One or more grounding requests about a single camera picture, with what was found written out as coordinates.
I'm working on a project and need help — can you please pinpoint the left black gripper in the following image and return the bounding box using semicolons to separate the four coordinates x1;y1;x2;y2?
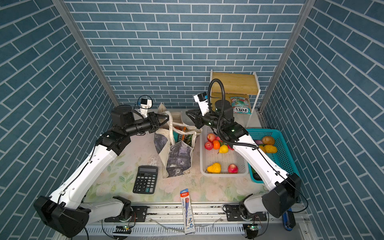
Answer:
123;113;170;138

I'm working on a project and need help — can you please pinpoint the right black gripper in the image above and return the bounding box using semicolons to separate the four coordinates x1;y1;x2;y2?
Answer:
186;107;225;132

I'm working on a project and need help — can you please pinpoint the beige canvas tote bag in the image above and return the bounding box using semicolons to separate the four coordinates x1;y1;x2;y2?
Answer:
154;103;202;179

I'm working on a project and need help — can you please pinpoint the red apple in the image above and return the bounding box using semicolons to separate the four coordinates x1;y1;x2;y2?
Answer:
204;141;214;151
207;133;217;142
228;164;239;174

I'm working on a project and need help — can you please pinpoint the green fox's candy bag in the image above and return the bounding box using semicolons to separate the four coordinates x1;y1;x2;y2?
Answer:
173;131;179;143
231;97;251;115

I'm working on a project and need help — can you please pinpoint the green yellow candy bag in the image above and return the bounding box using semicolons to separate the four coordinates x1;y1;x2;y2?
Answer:
181;135;194;147

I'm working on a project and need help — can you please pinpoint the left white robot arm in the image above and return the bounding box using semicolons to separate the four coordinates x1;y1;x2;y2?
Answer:
34;105;170;238

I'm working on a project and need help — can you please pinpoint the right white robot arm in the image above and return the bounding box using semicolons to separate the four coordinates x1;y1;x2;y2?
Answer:
186;109;301;219

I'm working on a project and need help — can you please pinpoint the small orange tangerine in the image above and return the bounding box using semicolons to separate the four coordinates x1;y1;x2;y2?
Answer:
213;140;221;150

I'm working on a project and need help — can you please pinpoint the yellow lemon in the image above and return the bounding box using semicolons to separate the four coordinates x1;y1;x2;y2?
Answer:
219;145;229;154

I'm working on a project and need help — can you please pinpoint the white plastic fruit basket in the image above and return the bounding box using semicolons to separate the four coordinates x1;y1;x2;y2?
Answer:
199;126;249;178

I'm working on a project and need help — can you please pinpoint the yellow pear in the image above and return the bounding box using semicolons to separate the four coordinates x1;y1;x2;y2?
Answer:
207;163;221;174

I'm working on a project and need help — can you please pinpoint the black desk calculator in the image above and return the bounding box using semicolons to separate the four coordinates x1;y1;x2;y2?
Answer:
133;166;159;195

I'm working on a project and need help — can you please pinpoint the brown potato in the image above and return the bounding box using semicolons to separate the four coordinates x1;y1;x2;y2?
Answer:
262;136;275;146

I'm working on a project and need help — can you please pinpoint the teal plastic vegetable basket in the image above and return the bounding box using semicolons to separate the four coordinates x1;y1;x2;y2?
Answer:
247;129;301;177

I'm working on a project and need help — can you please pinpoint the packaged pen blister pack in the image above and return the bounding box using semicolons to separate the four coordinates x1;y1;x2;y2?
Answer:
180;189;196;235

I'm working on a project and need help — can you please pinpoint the blue utility knife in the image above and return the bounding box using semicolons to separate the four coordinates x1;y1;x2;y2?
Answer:
283;209;296;231

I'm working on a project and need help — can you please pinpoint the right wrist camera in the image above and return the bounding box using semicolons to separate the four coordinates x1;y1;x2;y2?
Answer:
194;92;209;116

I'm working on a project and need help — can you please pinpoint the white wire shelf rack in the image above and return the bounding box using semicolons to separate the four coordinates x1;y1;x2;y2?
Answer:
210;70;261;128

